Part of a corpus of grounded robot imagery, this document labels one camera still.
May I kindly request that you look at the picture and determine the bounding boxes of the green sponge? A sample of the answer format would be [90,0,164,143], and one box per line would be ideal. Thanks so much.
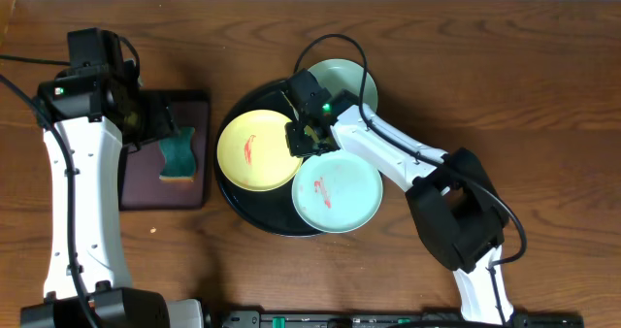
[158,127,197,180]

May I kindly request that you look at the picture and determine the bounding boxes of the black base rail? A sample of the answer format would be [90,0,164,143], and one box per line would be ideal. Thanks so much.
[218,311,585,328]

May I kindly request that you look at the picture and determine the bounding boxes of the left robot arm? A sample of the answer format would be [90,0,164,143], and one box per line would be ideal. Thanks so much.
[20,28,206,327]

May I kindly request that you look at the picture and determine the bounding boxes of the round black tray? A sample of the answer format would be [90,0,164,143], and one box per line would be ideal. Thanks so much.
[214,81,325,237]

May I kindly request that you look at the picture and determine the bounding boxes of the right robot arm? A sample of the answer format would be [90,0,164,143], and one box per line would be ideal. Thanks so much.
[284,69,516,326]

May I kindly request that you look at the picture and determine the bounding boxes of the yellow plate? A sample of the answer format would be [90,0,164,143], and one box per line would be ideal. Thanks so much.
[216,110,303,192]

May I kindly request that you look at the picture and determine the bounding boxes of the light blue plate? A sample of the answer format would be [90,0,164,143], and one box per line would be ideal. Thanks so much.
[292,150,383,233]
[309,58,378,112]

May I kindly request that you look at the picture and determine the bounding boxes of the rectangular black sponge tray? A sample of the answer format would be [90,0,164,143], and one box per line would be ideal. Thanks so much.
[119,90,211,211]

